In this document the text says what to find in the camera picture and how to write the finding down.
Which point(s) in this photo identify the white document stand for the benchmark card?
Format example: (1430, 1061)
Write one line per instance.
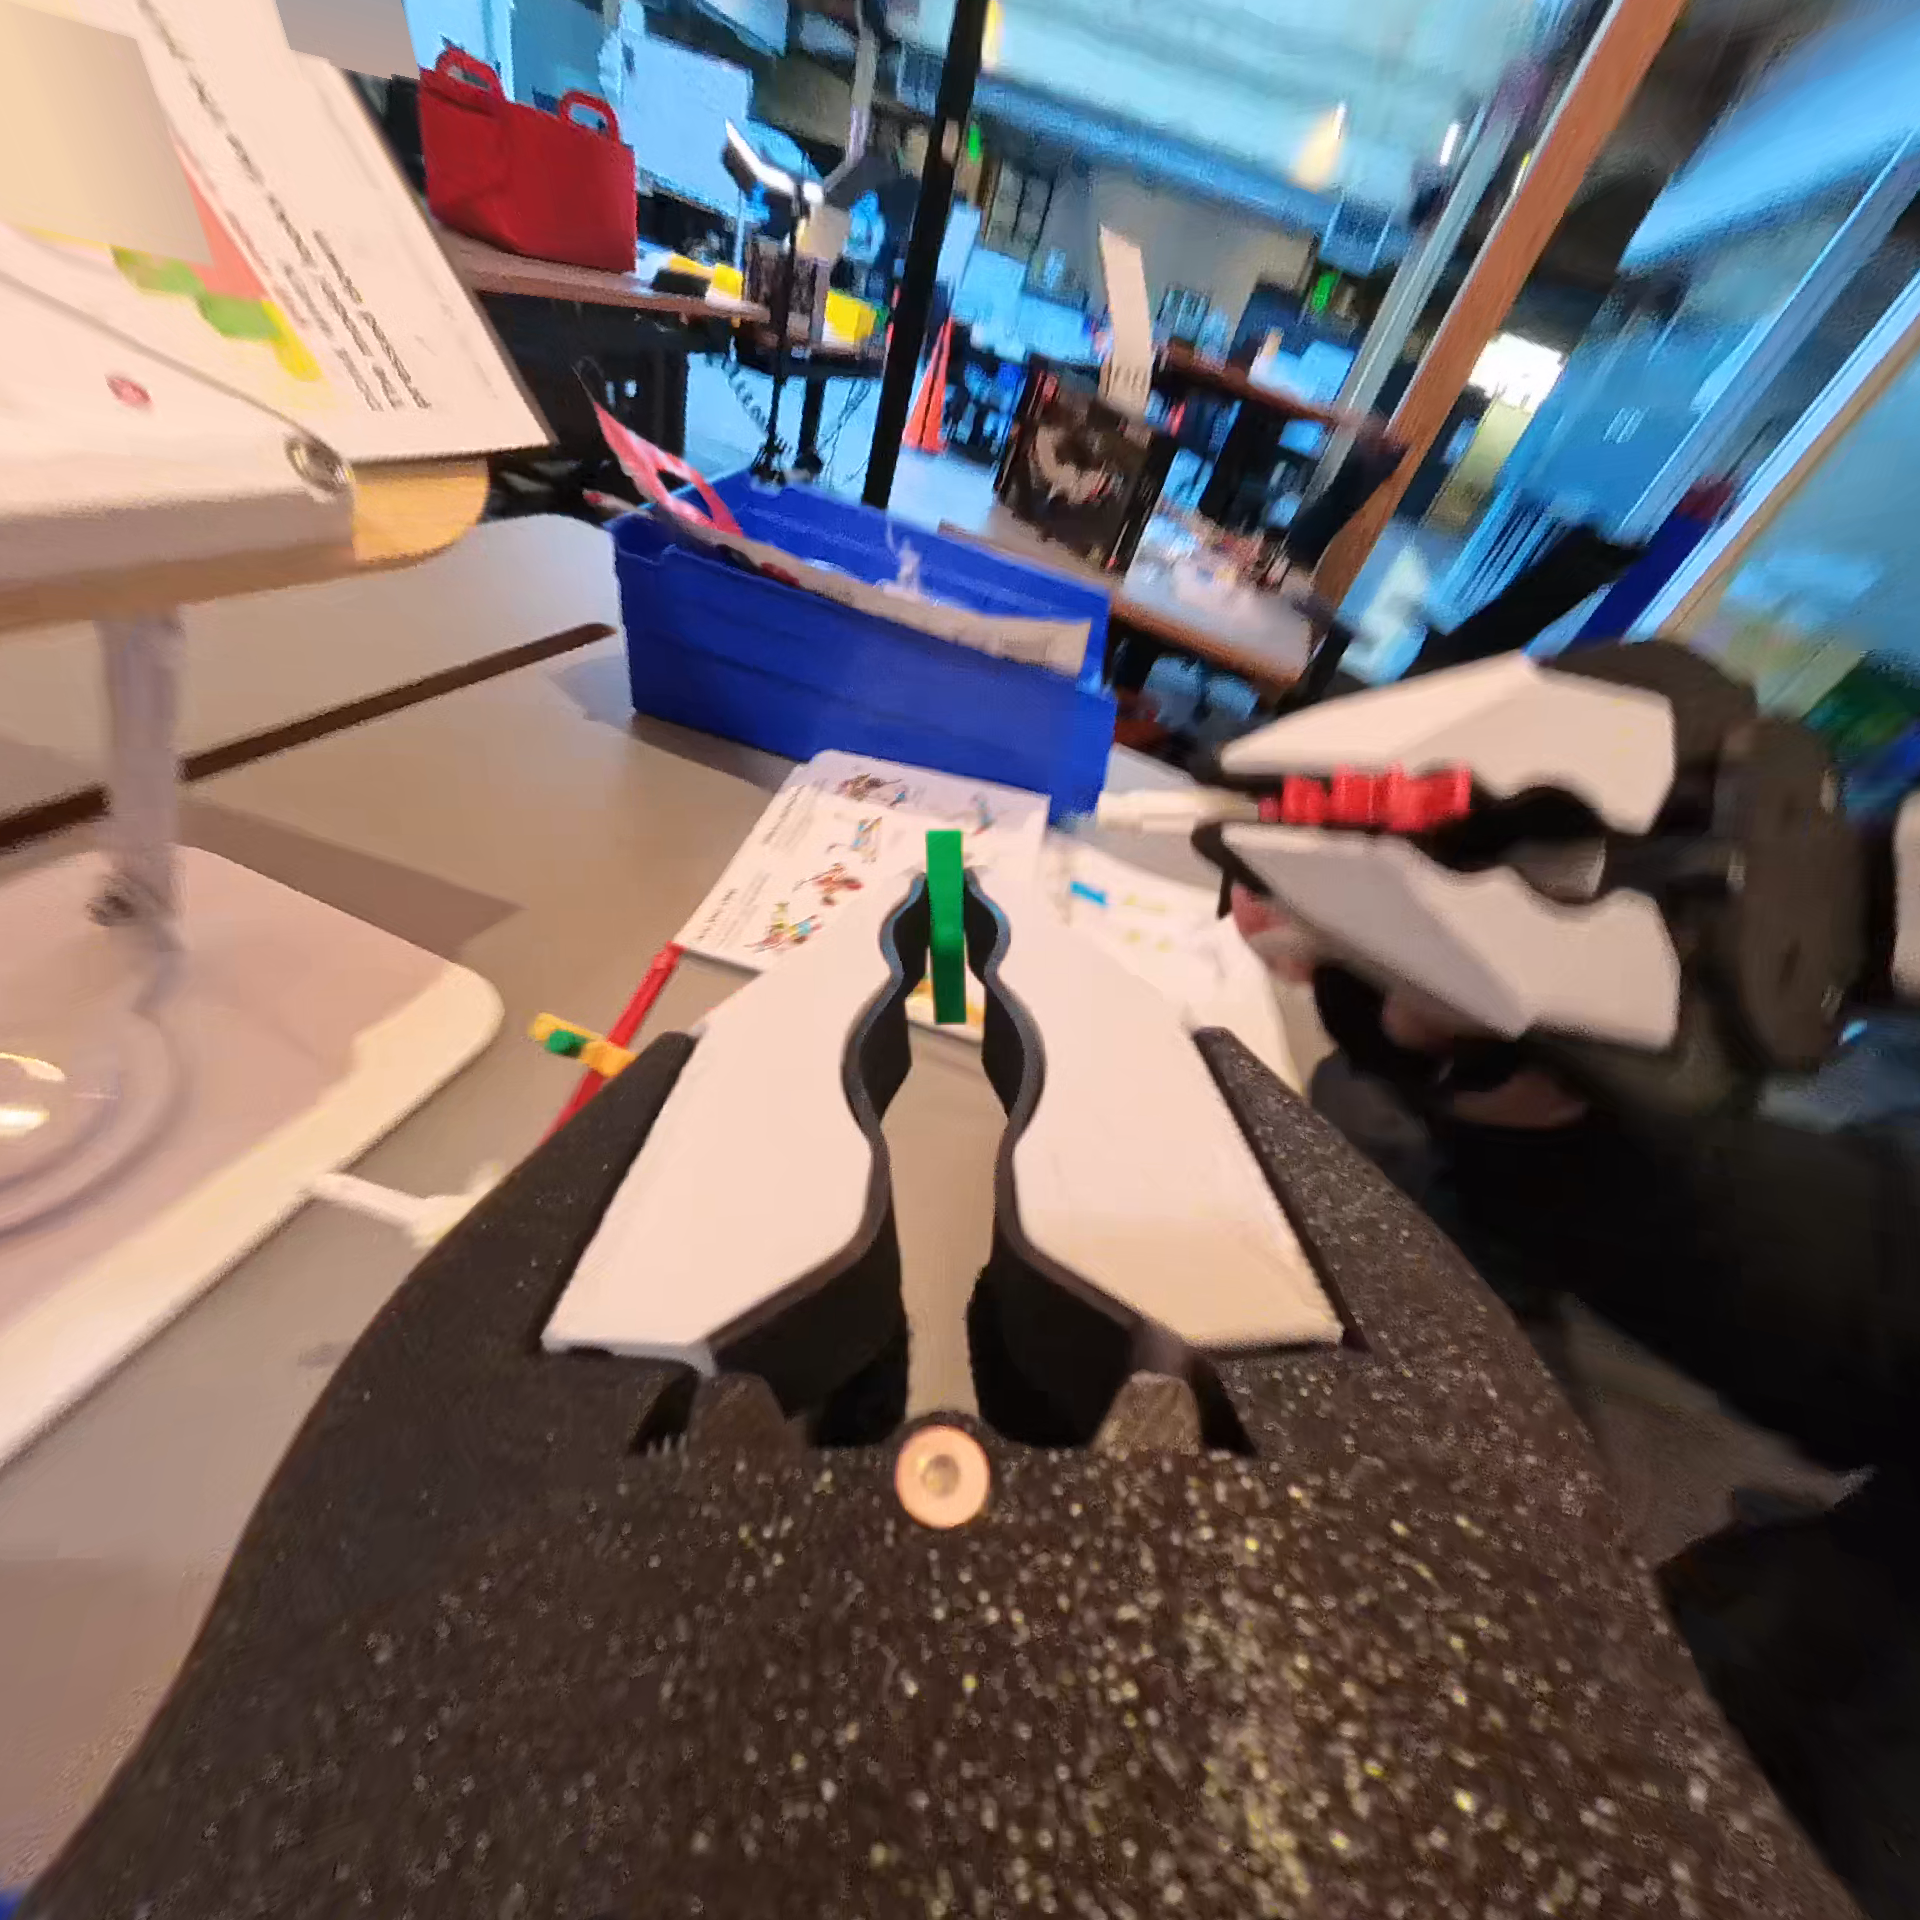
(225, 991)

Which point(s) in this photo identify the illustrated instruction booklet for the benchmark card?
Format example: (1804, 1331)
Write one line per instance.
(811, 885)

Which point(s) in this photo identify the black pole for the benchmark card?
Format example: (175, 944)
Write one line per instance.
(921, 224)

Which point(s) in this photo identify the green connector piece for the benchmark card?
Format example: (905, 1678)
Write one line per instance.
(944, 916)

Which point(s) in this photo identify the orange traffic cone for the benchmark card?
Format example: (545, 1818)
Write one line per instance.
(932, 398)

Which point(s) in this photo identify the white paper sheet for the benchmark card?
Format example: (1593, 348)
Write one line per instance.
(960, 622)

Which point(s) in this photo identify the blue bin with papers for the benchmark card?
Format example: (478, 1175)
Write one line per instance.
(840, 691)

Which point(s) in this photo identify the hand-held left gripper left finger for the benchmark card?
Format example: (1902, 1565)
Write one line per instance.
(721, 1186)

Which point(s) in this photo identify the colourful construction toy model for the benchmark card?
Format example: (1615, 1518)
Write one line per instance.
(629, 1021)

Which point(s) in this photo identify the white rod piece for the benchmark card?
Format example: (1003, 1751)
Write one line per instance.
(1184, 811)

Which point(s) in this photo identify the black toy set box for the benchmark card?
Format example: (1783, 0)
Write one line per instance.
(1089, 475)

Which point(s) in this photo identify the person's right hand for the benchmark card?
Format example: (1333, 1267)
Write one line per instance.
(1531, 1098)

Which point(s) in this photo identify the wooden post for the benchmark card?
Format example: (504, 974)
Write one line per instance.
(1516, 224)

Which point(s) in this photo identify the red tote bag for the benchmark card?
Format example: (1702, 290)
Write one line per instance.
(525, 181)

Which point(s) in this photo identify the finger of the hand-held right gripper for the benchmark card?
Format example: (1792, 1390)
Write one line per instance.
(1471, 944)
(1501, 727)

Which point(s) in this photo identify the red connector piece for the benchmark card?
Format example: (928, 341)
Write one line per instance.
(1373, 799)

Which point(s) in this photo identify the wooden side table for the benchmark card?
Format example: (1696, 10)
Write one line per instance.
(600, 284)

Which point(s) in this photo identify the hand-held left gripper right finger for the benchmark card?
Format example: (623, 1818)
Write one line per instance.
(1155, 1186)

